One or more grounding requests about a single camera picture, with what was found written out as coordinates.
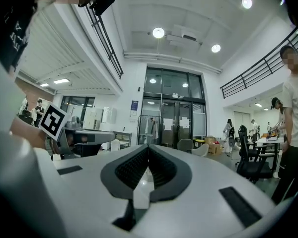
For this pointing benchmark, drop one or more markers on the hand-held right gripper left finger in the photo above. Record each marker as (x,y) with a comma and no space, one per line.
(89,182)

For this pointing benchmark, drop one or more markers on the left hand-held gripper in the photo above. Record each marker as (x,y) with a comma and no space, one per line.
(53,120)

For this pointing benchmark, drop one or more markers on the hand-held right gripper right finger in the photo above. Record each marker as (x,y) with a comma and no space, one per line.
(203,182)

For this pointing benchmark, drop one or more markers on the person's left forearm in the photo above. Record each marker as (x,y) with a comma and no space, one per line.
(27,135)

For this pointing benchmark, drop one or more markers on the white lockers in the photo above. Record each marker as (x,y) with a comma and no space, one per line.
(99,118)

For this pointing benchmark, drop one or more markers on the white shell chair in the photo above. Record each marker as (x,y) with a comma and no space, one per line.
(201,150)

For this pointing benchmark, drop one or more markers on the cardboard box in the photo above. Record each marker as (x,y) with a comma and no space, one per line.
(213,146)

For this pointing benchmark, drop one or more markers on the black bin with yellow lid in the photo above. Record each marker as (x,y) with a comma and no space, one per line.
(198,142)

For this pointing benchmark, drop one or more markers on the grey shell chair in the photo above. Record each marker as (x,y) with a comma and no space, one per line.
(185,145)

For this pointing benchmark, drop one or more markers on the grey wrist band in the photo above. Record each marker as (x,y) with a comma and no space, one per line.
(49,145)

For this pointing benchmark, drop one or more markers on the black office chair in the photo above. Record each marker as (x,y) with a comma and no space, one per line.
(250,162)

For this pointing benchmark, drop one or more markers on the clothes rack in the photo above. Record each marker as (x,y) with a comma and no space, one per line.
(150,129)

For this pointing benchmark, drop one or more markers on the flat ceiling panel light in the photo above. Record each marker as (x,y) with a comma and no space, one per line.
(44,84)
(61,81)

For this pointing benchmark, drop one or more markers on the white table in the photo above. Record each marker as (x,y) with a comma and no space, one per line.
(268,141)

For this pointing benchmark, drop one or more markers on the black framed glass door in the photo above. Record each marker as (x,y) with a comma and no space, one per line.
(172,108)

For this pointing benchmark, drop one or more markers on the black balcony railing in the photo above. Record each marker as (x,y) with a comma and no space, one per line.
(106,41)
(263,68)

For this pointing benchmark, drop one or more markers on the round ceiling lamp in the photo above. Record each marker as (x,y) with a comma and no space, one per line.
(158,32)
(246,2)
(215,48)

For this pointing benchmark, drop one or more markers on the white ceiling air conditioner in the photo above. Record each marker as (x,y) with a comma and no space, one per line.
(183,36)

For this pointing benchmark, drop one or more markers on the black printed t-shirt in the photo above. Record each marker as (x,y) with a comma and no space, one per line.
(10,28)

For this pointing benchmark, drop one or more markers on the blue wall poster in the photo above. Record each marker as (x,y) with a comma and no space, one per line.
(133,107)

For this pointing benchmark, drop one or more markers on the black head camera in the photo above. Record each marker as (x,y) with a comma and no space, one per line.
(103,1)

